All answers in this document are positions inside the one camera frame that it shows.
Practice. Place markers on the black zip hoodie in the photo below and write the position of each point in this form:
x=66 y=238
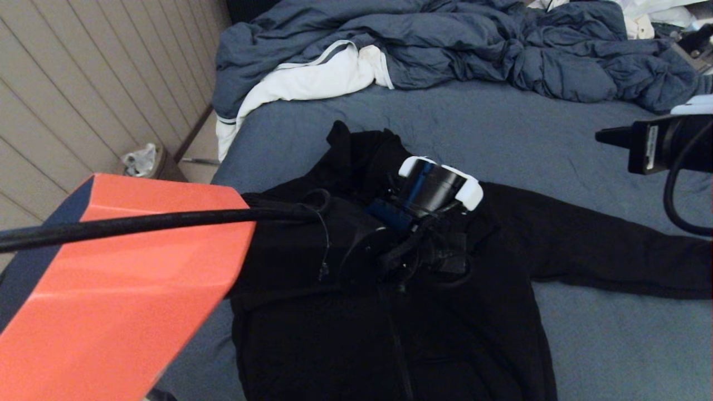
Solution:
x=390 y=334

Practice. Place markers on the dark headboard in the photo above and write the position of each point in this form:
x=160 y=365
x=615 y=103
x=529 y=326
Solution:
x=250 y=10

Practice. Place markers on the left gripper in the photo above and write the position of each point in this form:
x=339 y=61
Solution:
x=440 y=253

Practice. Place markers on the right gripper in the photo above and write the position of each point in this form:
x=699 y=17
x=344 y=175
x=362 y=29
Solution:
x=668 y=143

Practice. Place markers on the blue bed sheet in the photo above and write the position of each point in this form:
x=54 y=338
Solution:
x=529 y=139

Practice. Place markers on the white plastic bin bag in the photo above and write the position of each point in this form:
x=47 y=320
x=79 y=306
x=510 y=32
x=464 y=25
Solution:
x=139 y=160

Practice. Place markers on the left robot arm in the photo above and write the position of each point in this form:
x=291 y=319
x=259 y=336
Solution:
x=128 y=278

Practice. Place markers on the cream crumpled garment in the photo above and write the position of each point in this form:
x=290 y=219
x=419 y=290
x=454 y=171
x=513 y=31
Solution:
x=638 y=25

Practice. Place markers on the beige trash bin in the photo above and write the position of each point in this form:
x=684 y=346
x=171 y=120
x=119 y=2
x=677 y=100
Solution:
x=167 y=170

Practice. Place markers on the white pillow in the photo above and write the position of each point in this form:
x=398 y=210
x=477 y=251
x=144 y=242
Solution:
x=665 y=8

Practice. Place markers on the crumpled blue duvet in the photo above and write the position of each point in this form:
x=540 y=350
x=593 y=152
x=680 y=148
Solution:
x=445 y=39

